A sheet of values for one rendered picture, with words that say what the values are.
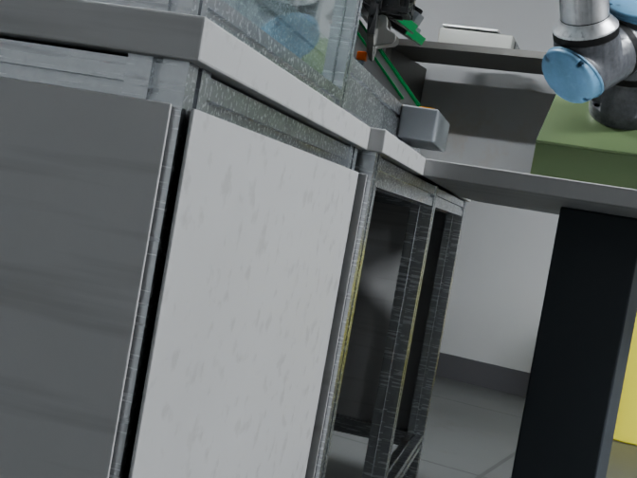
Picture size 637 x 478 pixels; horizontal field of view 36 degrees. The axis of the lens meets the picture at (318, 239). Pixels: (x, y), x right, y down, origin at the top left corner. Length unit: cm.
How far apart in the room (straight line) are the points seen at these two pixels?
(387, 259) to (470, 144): 238
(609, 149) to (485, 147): 313
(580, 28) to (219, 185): 117
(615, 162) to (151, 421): 139
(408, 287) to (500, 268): 302
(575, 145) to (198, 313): 131
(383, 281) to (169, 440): 206
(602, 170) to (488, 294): 310
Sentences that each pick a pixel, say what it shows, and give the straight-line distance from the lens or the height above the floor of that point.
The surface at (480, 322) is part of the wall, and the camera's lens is 504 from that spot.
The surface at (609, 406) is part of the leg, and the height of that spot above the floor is 47.
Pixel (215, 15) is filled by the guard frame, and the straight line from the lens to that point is 77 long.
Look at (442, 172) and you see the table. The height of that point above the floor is 84.
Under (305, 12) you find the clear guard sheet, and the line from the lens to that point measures 104.
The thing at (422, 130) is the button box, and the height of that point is 92.
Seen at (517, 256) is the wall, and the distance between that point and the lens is 499.
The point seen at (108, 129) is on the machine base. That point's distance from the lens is 69.
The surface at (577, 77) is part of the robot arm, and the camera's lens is 183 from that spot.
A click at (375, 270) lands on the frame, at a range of 278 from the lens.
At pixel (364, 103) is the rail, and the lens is 151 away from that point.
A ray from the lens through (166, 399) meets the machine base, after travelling 73.
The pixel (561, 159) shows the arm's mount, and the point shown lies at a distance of 197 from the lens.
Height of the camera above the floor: 75
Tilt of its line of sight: 2 degrees down
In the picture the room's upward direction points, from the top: 10 degrees clockwise
